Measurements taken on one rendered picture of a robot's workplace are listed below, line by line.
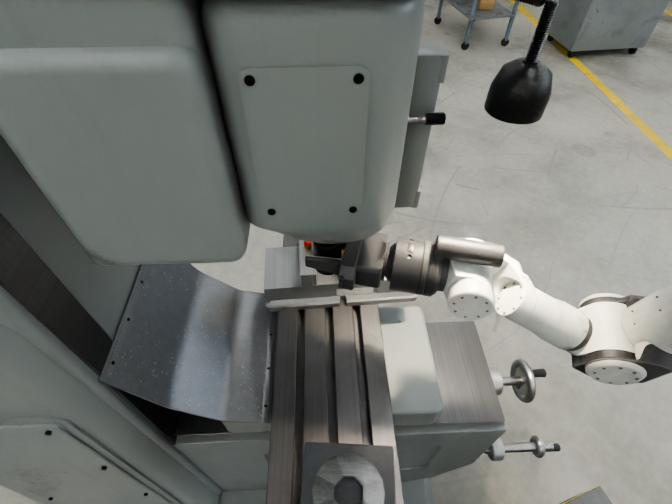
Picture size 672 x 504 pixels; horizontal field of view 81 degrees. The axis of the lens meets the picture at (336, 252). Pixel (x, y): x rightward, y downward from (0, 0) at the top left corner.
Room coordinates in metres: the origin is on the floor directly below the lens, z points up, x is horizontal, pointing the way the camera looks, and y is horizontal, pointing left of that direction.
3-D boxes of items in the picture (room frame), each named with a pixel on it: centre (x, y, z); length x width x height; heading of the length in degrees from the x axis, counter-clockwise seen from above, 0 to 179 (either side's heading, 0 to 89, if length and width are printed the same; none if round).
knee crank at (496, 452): (0.31, -0.52, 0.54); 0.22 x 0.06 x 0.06; 92
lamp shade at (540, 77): (0.47, -0.23, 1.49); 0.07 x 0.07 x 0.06
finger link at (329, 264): (0.40, 0.02, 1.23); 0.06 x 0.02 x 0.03; 77
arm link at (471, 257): (0.38, -0.19, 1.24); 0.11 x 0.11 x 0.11; 77
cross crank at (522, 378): (0.45, -0.48, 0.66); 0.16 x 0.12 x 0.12; 92
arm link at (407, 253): (0.41, -0.07, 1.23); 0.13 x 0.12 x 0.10; 167
